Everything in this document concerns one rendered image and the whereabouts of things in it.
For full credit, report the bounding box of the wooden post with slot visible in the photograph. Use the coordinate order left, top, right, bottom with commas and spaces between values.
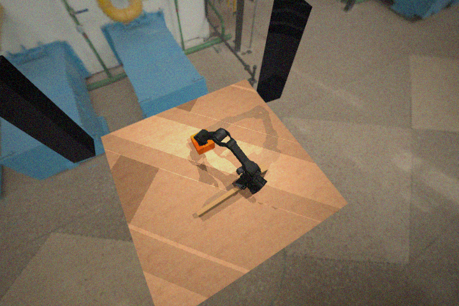
259, 163, 268, 178

